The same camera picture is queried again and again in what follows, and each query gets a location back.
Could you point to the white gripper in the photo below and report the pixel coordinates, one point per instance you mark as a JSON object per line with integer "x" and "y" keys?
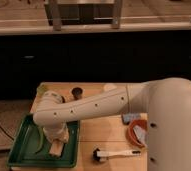
{"x": 56, "y": 136}

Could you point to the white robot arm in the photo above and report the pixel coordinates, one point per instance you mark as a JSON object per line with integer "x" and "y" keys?
{"x": 166, "y": 102}

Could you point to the green plastic tray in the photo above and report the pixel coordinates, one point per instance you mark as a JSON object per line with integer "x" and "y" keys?
{"x": 24, "y": 149}

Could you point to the green chili pepper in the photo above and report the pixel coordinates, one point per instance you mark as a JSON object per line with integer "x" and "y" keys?
{"x": 41, "y": 139}

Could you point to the white black dish brush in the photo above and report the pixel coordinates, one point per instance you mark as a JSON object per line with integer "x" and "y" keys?
{"x": 102, "y": 156}

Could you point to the blue grey sponge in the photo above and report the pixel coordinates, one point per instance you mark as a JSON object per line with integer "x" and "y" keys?
{"x": 129, "y": 117}

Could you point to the grey blue cloth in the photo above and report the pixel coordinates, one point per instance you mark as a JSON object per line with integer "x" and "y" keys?
{"x": 140, "y": 134}

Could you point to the orange bowl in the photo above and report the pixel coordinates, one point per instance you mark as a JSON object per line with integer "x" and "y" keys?
{"x": 130, "y": 134}

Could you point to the grey metal stool frame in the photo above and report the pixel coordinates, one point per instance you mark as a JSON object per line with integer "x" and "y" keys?
{"x": 83, "y": 12}

